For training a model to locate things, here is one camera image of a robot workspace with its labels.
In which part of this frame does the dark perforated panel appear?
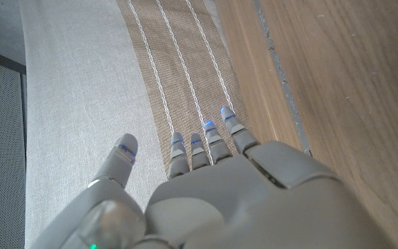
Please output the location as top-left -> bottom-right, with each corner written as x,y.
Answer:
0,44 -> 28,249

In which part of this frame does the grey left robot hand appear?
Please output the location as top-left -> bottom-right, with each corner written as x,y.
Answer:
29,106 -> 397,249

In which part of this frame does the beige striped curtain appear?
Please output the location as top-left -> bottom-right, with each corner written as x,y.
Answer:
19,0 -> 250,248

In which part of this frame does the grey tape outline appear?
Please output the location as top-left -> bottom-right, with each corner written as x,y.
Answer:
254,0 -> 312,156

